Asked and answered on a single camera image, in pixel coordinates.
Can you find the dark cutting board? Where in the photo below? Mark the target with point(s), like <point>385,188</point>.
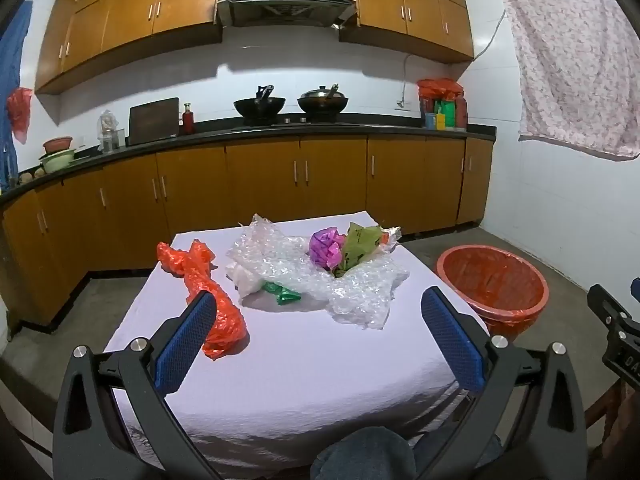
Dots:
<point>154,121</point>

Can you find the long wooden wall cabinet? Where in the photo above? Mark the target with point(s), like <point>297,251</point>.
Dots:
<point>130,15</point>

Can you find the black wok without lid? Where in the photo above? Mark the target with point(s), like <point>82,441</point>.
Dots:
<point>259,107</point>

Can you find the red bottle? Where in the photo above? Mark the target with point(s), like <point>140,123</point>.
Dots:
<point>188,120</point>

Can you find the black kitchen countertop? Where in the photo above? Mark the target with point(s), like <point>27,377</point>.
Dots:
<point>210,135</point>

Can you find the red plastic bowl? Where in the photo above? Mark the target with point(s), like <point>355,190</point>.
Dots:
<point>57,144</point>

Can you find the short wooden wall cabinet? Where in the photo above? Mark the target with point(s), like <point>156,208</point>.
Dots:
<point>410,5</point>

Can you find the wooden base cabinets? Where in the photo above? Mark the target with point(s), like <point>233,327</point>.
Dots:
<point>260,180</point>

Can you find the black wok with lid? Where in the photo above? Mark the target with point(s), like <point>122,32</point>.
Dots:
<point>322,102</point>

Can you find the red basin with bag liner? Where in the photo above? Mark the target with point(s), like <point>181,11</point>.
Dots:
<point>500,280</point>

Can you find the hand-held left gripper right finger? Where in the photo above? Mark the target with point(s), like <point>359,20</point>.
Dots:
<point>452,340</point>

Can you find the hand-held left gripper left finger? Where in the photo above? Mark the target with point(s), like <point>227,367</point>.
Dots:
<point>185,340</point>

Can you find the hanging red plastic bag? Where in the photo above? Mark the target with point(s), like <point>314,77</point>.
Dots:
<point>20,112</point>

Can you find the purple plastic bag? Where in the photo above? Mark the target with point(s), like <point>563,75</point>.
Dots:
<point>325,247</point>

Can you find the white plastic bag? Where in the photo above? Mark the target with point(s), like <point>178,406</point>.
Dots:
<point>241,280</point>

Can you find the orange bag over containers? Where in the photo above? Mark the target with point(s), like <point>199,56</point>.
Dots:
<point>440,88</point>

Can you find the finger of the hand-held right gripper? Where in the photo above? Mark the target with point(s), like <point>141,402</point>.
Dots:
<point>612,317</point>

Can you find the wooden chair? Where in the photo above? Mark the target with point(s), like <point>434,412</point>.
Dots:
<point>607,410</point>

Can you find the hanging blue cloth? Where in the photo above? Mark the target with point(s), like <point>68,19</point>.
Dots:
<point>11,60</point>

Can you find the clear bubble wrap sheet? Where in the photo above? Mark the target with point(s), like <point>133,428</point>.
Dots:
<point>280,255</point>

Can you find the long orange plastic bag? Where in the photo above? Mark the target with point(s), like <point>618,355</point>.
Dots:
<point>225,320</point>

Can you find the dark red container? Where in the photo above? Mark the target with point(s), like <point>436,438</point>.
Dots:
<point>461,112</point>

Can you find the gas stove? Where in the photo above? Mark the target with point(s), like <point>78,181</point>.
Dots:
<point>300,121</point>

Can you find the green box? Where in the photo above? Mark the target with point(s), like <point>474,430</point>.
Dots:
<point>445,115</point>

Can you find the jar under plastic bag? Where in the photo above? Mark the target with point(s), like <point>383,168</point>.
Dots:
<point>110,132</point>

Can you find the white cloth-covered table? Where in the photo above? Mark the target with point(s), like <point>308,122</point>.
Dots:
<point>310,370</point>

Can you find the blue and yellow box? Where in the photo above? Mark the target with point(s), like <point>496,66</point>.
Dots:
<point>434,121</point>

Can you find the clear plastic wrapper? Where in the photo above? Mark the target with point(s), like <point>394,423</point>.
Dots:
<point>390,237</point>

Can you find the olive green plastic bag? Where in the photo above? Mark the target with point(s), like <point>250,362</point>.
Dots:
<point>360,245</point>

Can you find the pink floral hanging cloth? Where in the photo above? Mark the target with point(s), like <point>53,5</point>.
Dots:
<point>575,60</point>

